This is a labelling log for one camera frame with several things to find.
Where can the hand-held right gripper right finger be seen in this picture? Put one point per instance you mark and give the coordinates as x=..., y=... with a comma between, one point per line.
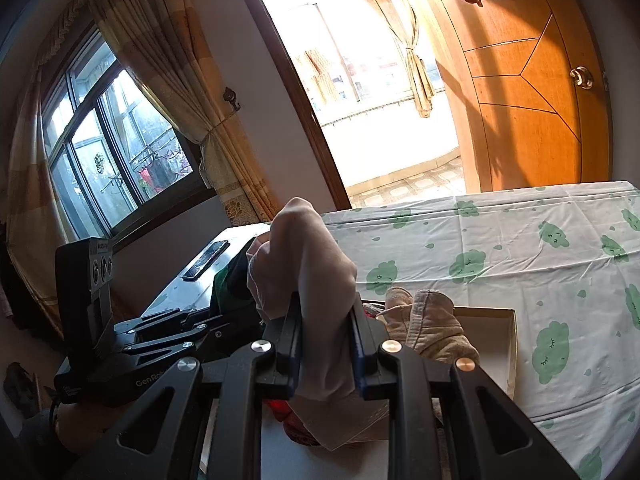
x=361, y=360

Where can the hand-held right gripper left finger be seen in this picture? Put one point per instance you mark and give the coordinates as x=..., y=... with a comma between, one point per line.
x=292, y=355

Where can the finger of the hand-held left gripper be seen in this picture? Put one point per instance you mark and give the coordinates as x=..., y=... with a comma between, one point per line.
x=165, y=321
x=170, y=347

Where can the bright red underwear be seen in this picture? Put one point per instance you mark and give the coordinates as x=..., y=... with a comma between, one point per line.
x=282, y=412

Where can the beige ribbed underwear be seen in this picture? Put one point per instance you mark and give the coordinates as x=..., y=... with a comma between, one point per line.
x=425, y=330

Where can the green black striped underwear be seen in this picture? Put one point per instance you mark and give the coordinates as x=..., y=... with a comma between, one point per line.
x=227, y=285

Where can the pale pink underwear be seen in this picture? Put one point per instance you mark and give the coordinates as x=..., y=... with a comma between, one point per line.
x=320, y=270

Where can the shallow cardboard box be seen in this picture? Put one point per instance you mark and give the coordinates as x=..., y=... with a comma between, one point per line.
x=492, y=335

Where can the person's left forearm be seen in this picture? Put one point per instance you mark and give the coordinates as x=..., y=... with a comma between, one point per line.
x=32, y=437

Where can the person's left hand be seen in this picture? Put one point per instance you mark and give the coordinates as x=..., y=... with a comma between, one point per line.
x=85, y=425

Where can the black smartphone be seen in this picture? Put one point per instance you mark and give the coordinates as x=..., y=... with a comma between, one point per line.
x=206, y=260

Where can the yellow checked curtain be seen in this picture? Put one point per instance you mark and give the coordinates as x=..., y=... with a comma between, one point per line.
x=165, y=60
x=25, y=185

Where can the dark framed window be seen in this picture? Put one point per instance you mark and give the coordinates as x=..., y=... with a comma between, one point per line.
x=100, y=150

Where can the cloud print tablecloth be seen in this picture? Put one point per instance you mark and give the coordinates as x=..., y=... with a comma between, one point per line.
x=500, y=270

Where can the orange wooden door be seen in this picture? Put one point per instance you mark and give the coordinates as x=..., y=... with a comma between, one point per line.
x=525, y=85

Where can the tied balcony curtain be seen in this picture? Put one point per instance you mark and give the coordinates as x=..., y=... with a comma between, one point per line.
x=400, y=25

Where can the round door knob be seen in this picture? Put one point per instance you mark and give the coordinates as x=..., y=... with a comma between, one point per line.
x=581, y=77

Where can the curtain tieback wall hook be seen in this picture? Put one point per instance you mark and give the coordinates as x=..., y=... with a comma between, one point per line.
x=231, y=97

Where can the brown wooden door frame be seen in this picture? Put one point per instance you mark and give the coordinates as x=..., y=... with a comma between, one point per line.
x=300, y=100

